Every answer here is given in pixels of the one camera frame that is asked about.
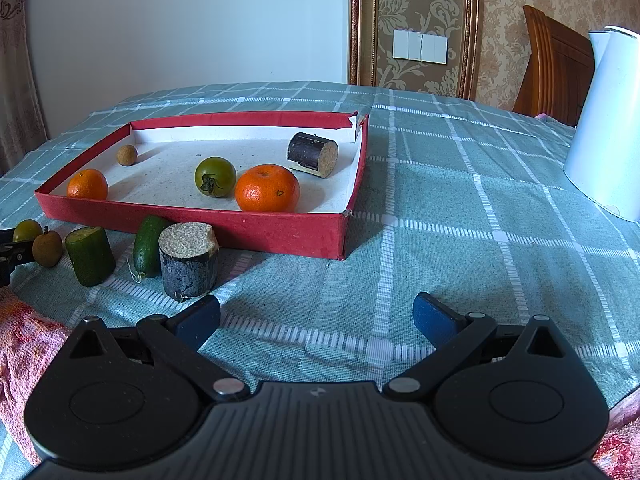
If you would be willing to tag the large orange mandarin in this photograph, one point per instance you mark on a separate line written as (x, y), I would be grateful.
(267, 188)

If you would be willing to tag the whole small green cucumber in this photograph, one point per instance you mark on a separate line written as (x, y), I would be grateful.
(146, 255)

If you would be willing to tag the red cardboard tray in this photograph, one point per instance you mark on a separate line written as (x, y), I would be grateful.
(161, 182)

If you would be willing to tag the cut green cucumber piece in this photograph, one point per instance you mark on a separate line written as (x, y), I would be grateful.
(91, 255)

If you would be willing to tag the white wall switch panel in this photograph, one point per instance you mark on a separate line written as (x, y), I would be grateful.
(420, 47)

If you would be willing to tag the white electric kettle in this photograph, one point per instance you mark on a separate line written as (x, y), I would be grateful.
(603, 160)

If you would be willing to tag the green tomato with stem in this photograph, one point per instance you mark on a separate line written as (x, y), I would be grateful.
(215, 177)

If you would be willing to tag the beige patterned curtain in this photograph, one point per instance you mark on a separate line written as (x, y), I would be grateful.
(22, 124)

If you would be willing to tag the smooth green tomato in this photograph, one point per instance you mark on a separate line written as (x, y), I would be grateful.
(27, 231)

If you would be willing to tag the dark sugarcane piece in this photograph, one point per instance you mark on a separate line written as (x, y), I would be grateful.
(312, 154)
(188, 259)

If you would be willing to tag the pink towel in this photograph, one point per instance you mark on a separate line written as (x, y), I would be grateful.
(29, 342)

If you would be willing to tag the brown longan with stem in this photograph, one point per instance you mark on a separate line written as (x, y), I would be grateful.
(47, 248)

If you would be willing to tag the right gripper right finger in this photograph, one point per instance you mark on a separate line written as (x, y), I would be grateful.
(456, 338)

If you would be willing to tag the small orange mandarin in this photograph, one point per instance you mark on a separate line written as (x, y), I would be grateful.
(89, 183)

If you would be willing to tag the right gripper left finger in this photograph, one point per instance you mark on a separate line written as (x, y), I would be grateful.
(175, 342)

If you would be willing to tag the gold ornate wall frame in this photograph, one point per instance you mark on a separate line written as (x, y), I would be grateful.
(371, 27)

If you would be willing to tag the green plaid bedsheet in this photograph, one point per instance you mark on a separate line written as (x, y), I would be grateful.
(459, 200)

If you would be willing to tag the round brown longan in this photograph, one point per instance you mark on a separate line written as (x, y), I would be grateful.
(127, 155)

